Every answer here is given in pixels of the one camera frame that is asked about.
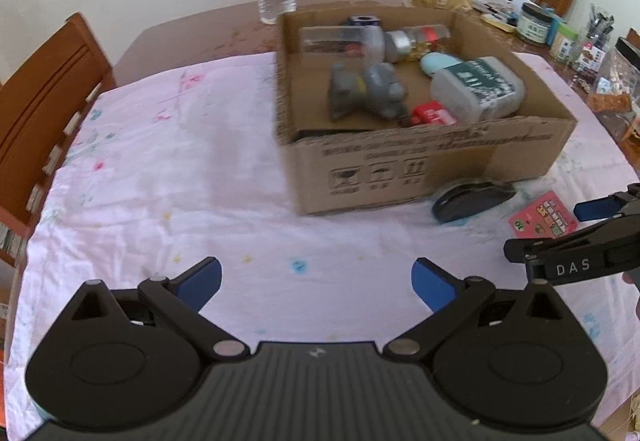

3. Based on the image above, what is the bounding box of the large clear jar black lid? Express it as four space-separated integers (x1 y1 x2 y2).
590 38 640 122

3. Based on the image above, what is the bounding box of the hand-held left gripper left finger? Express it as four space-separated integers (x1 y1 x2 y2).
70 257 249 363

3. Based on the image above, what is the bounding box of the cardboard carton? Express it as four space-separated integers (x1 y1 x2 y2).
597 396 640 441

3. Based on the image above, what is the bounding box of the yellow flat item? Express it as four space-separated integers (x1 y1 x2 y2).
482 16 518 32

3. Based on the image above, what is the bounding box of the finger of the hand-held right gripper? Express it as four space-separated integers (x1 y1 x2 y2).
574 183 640 222
504 211 640 286

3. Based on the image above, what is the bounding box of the glass jar with silver lid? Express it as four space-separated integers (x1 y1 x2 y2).
384 24 451 62

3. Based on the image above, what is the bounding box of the black toy train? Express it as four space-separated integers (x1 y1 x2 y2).
342 14 383 29

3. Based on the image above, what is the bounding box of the cardboard box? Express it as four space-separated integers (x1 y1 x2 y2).
275 6 578 216

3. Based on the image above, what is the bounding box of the small jar with green lid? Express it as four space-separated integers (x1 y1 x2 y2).
550 23 580 60

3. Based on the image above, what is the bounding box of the pink floral tablecloth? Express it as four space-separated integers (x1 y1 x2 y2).
5 53 640 437

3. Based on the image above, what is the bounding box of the pink card packet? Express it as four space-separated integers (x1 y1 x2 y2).
507 191 578 239

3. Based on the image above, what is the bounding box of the grey toy figure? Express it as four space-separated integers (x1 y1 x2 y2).
327 62 410 122

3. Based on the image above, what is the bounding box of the dark grey curved object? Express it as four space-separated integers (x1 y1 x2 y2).
432 181 516 224

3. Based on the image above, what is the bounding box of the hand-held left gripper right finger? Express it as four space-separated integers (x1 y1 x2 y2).
384 258 566 359

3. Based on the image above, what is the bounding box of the glass jar with black lid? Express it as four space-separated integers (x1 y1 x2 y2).
516 2 555 44

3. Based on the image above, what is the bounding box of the clear packet of black clips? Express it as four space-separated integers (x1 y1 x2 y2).
575 3 615 72

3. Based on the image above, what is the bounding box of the clear plastic jar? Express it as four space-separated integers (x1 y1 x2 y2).
300 26 386 66

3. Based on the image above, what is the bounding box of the person's right hand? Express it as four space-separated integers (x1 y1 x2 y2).
622 271 640 322

